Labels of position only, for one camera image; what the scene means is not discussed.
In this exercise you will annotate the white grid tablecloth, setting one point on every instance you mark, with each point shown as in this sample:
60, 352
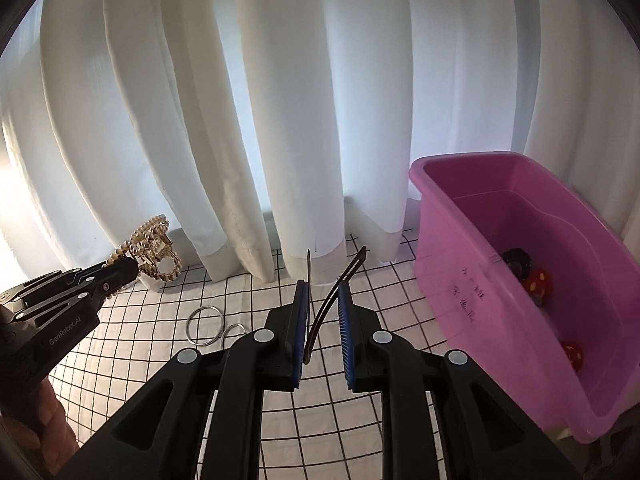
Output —
410, 310

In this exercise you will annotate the black wristwatch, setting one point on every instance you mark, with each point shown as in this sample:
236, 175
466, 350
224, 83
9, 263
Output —
515, 257

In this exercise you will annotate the large silver bangle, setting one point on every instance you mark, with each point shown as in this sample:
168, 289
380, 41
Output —
189, 332

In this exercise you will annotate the pearl hair claw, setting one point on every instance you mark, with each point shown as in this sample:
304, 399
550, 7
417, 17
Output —
150, 240

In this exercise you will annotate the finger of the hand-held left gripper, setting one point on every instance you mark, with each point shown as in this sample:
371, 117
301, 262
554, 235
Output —
117, 277
55, 280

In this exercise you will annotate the small silver bangle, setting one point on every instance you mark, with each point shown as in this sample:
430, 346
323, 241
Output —
231, 326

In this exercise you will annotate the person's left hand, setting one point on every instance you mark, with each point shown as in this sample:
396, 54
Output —
57, 420

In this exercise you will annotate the pink plastic tub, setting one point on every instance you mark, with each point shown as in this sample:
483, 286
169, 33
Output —
450, 270

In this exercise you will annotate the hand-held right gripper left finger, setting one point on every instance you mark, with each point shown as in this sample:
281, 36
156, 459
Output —
300, 335

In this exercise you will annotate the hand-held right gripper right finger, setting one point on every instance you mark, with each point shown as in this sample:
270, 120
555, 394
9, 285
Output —
345, 335

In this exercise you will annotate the pink strawberry plush headband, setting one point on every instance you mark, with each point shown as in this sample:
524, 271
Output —
540, 282

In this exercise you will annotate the white curtain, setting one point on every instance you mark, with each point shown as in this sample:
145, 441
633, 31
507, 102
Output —
300, 110

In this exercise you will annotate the brown snap hair clip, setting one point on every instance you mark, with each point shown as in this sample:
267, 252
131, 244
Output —
325, 305

